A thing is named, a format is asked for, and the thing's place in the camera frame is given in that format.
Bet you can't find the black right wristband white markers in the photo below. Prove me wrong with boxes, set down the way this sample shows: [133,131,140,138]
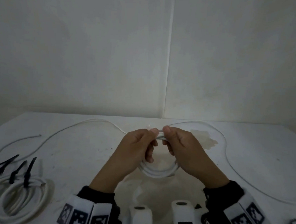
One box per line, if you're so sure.
[201,179,282,224]

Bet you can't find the person's left hand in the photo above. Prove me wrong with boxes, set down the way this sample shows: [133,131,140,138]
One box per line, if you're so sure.
[107,126,160,189]

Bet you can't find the black wristband white markers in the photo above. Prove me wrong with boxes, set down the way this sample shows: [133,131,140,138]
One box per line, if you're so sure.
[53,184,123,224]
[201,179,282,224]

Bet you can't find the black left wristband white markers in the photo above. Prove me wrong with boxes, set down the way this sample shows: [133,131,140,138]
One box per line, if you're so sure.
[53,184,123,224]

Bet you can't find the person's left forearm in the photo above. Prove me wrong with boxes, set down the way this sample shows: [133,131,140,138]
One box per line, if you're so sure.
[88,167,132,195]

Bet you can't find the person's right hand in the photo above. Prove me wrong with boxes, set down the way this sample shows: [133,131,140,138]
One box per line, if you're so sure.
[159,125,233,190]

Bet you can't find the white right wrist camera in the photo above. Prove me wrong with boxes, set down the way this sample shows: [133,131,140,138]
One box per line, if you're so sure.
[170,199,208,224]

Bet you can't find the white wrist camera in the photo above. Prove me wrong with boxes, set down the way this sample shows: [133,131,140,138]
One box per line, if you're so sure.
[170,199,208,224]
[127,204,154,224]

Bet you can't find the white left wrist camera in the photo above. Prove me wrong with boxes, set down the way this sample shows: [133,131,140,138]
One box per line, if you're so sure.
[127,204,154,224]

